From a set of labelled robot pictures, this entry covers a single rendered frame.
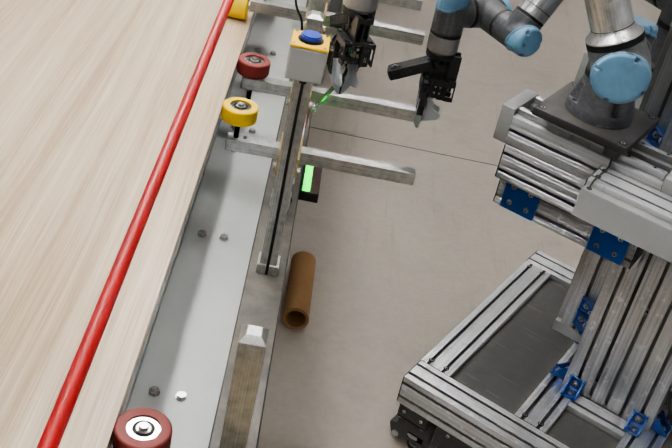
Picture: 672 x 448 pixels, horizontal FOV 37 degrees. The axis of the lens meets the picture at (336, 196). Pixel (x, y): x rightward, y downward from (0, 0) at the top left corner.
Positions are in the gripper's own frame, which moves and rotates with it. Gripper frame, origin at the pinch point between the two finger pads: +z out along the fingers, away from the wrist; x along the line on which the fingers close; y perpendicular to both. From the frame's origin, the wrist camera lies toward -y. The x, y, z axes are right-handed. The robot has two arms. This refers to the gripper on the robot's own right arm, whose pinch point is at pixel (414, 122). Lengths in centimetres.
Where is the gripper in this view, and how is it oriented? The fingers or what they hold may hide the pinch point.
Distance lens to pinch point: 254.3
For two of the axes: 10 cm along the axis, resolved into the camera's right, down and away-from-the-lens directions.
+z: -1.7, 8.4, 5.2
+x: 0.5, -5.2, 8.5
